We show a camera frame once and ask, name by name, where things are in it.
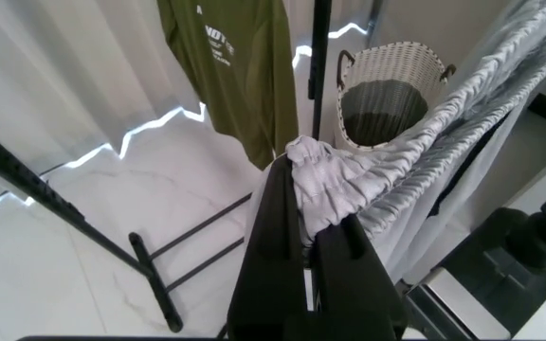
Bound green long-sleeved shirt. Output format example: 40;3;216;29
156;0;300;171

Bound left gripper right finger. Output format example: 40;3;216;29
309;214;408;340

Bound white laundry basket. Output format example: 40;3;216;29
334;41;458;153

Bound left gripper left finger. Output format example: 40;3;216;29
227;154;305;340

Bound black clothes rack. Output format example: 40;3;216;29
0;0;334;340

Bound pale grey shorts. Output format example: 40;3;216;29
244;0;546;285

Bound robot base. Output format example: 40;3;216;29
395;92;546;341

